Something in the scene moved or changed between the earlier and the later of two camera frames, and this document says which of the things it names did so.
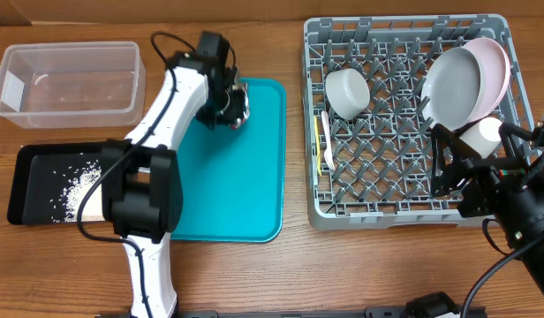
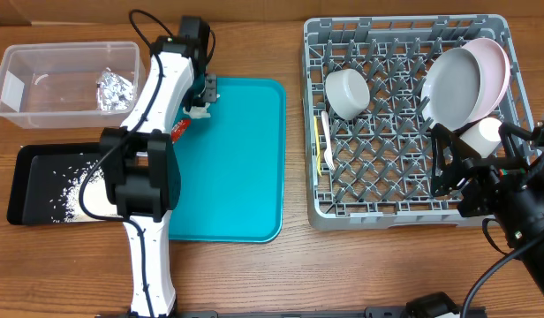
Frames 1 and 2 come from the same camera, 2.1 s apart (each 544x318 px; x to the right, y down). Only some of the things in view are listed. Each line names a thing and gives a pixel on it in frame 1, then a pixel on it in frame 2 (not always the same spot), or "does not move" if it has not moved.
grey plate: [452, 87] does not move
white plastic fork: [328, 154] does not move
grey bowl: [347, 93] does not move
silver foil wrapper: [246, 109] to [114, 92]
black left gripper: [237, 110] to [189, 102]
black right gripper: [485, 174] does not move
